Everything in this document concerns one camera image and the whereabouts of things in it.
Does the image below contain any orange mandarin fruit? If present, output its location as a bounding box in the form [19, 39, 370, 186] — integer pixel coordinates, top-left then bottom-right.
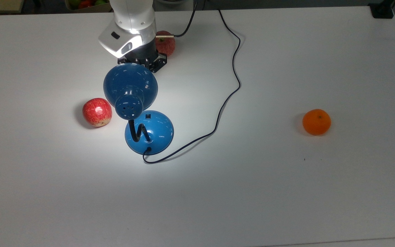
[302, 109, 332, 136]

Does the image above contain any dark lamp power cable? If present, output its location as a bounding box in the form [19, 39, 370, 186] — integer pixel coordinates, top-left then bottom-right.
[143, 9, 241, 164]

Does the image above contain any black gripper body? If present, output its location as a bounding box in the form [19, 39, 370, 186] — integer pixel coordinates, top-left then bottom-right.
[117, 43, 168, 73]

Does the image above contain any blue desk lamp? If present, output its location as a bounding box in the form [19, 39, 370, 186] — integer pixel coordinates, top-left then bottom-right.
[103, 63, 174, 155]

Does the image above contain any cardboard box with fruit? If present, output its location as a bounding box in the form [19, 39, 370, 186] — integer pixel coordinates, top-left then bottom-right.
[65, 0, 113, 13]

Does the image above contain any dark gripper cable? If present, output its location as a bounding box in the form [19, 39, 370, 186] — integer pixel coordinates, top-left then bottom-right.
[156, 0, 198, 38]

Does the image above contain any black corner clamp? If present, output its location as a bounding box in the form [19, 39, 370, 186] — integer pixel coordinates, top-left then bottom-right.
[369, 2, 395, 19]

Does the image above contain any light wooden board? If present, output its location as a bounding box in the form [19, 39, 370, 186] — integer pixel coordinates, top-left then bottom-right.
[0, 0, 25, 14]

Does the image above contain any red apple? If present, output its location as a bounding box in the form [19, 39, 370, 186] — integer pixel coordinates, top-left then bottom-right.
[82, 98, 113, 127]
[155, 31, 176, 57]

